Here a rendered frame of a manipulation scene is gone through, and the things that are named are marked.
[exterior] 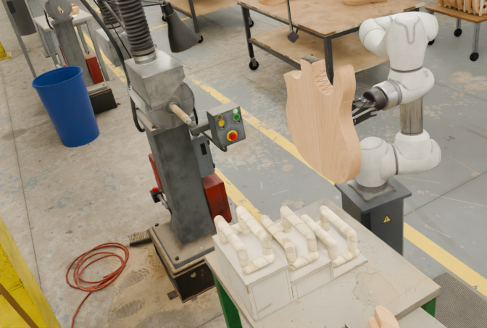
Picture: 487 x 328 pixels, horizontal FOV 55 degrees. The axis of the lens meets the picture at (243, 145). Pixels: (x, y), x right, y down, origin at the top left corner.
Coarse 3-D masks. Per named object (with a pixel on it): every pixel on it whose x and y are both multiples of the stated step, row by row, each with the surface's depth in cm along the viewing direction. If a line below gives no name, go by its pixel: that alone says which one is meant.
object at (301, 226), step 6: (282, 210) 165; (288, 210) 163; (288, 216) 161; (294, 216) 160; (294, 222) 158; (300, 222) 157; (300, 228) 155; (306, 228) 154; (306, 234) 152; (312, 234) 152
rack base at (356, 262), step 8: (328, 232) 178; (336, 232) 177; (320, 240) 175; (336, 240) 174; (344, 240) 173; (320, 248) 171; (344, 248) 170; (328, 256) 167; (360, 256) 165; (344, 264) 163; (352, 264) 162; (360, 264) 162; (336, 272) 160; (344, 272) 160
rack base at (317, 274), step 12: (276, 240) 167; (300, 240) 165; (300, 252) 160; (312, 264) 155; (324, 264) 154; (300, 276) 151; (312, 276) 153; (324, 276) 156; (300, 288) 153; (312, 288) 156
